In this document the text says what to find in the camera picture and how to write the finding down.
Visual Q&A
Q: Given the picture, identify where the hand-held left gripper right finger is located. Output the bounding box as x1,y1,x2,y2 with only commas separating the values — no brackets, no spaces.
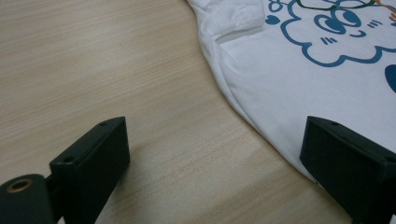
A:
299,115,396,224

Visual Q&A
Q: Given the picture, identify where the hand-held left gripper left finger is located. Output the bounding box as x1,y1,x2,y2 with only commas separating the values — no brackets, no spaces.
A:
49,116,132,224

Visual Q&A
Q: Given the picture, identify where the white printed t-shirt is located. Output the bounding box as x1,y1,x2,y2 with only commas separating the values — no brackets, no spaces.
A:
186,0,396,224

